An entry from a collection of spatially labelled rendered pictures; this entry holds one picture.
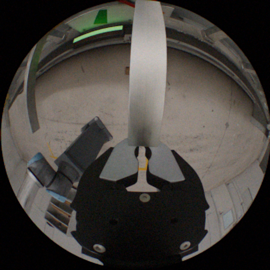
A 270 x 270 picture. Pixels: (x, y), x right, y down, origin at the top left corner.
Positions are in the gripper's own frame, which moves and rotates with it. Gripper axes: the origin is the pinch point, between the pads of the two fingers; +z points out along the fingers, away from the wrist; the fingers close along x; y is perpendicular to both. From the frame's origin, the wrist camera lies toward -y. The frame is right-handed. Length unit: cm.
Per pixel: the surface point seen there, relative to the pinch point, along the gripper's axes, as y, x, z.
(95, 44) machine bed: -52, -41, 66
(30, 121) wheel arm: -3.1, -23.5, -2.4
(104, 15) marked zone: -28.9, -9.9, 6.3
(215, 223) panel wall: 227, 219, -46
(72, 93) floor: -6, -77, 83
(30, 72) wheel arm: -14.5, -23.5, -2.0
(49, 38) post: -29.6, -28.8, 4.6
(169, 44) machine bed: -52, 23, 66
